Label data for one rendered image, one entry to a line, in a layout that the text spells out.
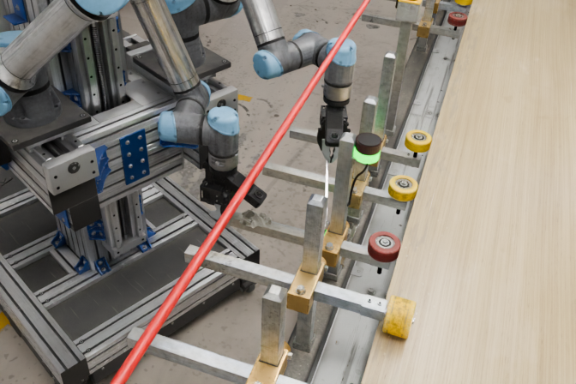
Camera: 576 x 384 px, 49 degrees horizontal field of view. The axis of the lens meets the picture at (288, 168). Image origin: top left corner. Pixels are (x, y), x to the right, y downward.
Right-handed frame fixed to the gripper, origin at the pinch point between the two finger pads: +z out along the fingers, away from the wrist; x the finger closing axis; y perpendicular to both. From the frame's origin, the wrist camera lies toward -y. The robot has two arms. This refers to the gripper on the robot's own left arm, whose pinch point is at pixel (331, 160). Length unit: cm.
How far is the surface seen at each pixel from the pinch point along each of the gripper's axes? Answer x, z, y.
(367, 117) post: -8.6, -14.6, 0.5
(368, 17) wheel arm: -26, 10, 123
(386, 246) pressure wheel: -11.8, 3.0, -31.0
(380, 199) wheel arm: -14.5, 9.0, -5.7
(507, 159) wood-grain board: -53, 3, 7
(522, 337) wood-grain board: -38, 3, -58
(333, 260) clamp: 0.8, 8.7, -30.4
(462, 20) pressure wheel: -64, 3, 107
